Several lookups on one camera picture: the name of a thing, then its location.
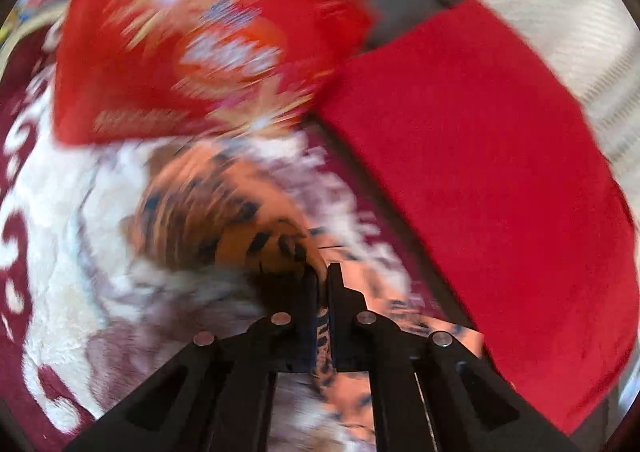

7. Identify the orange black floral garment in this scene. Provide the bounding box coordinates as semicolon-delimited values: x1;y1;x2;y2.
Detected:
121;139;486;452

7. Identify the floral plush blanket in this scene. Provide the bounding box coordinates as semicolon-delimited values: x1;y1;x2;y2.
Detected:
1;22;444;451

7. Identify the red velvet blanket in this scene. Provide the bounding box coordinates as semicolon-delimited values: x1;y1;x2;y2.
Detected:
319;0;639;432

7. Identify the red gift box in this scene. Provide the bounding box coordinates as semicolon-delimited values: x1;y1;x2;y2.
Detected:
52;0;373;146

